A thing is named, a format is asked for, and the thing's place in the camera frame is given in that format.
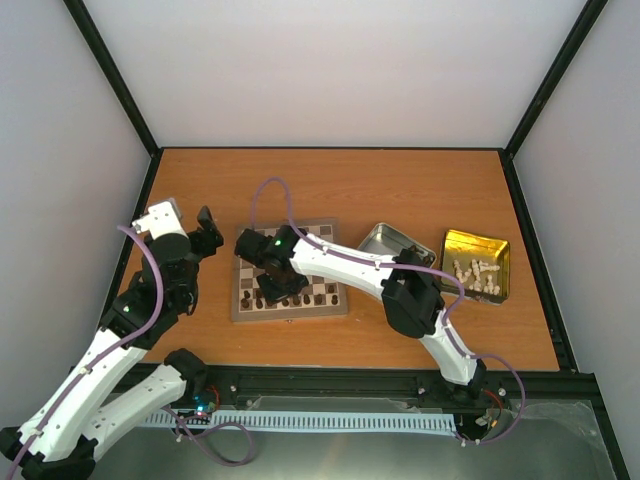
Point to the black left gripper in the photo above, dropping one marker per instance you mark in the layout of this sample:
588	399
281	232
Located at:
208	234

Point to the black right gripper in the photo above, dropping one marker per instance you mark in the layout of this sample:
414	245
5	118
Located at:
271	295

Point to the silver tin tray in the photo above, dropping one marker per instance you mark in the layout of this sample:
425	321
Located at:
384	239

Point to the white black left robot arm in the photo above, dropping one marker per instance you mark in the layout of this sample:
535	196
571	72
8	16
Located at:
66	437

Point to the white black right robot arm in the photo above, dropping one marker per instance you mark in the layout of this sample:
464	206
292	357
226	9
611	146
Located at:
411	299

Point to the small electronics board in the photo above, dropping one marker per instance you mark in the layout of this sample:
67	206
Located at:
207	402

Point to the white chess pieces pile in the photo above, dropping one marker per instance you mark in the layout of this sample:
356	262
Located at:
479	276

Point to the wooden chessboard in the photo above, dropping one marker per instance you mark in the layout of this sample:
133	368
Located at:
245	278

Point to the gold tin tray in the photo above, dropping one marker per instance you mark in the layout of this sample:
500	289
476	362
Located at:
466	246

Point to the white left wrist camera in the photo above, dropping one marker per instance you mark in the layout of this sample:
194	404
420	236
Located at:
162	218

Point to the black aluminium frame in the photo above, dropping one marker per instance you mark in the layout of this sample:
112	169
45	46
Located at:
357	181

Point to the light blue cable duct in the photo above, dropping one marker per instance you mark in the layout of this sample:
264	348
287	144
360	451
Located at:
330	422

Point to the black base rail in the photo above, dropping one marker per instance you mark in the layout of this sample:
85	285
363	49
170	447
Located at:
425	389

